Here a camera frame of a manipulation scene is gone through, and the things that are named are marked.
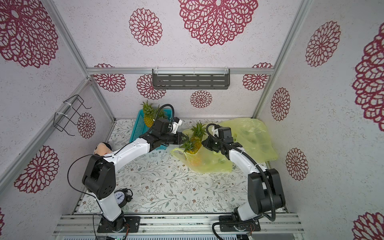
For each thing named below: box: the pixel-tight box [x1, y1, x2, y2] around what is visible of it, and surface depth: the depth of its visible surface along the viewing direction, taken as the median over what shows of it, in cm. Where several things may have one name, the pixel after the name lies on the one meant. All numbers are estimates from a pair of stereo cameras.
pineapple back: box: [140, 100, 168, 128], surface depth 105 cm
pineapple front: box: [179, 140, 203, 167], surface depth 87 cm
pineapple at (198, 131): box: [188, 121, 207, 155], surface depth 92 cm
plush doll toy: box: [93, 142, 113, 157], surface depth 94 cm
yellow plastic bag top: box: [170, 128, 233, 173], surface depth 91 cm
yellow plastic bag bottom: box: [219, 117, 279, 163], surface depth 111 cm
